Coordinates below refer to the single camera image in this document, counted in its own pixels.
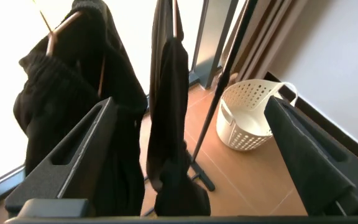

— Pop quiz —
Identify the black garment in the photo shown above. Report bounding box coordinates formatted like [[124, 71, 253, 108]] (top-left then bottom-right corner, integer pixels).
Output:
[[145, 0, 212, 217], [12, 0, 149, 217]]

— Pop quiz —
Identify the white laundry basket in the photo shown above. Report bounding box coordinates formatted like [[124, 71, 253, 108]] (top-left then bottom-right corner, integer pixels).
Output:
[[215, 78, 299, 152]]

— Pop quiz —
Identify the brown curtain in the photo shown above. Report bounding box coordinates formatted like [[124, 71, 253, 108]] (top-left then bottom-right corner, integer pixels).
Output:
[[221, 0, 309, 83]]

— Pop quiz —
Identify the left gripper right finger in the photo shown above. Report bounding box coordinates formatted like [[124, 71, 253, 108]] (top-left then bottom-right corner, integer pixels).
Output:
[[264, 95, 358, 217]]

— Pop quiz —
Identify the black clothes rack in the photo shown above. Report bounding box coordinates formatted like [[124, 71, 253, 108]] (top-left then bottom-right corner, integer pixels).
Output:
[[142, 0, 259, 217]]

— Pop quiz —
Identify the pink clothes hanger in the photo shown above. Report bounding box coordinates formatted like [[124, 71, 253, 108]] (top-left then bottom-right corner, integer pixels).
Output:
[[32, 0, 107, 99], [172, 0, 180, 39]]

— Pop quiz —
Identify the window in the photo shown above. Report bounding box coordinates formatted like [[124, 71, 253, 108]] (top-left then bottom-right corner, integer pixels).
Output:
[[0, 0, 241, 216]]

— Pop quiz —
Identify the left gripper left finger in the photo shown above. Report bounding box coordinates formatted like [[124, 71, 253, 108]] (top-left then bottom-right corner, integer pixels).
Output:
[[4, 96, 117, 218]]

